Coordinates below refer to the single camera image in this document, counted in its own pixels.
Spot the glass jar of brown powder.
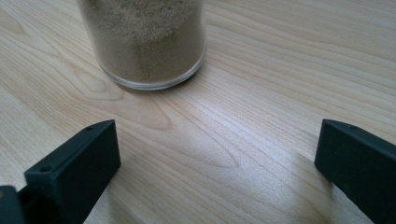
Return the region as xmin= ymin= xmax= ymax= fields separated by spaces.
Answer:
xmin=76 ymin=0 xmax=208 ymax=91

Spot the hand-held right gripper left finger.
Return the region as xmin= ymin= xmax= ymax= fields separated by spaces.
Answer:
xmin=23 ymin=119 xmax=121 ymax=224

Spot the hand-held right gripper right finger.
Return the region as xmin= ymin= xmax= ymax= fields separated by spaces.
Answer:
xmin=314 ymin=119 xmax=396 ymax=224

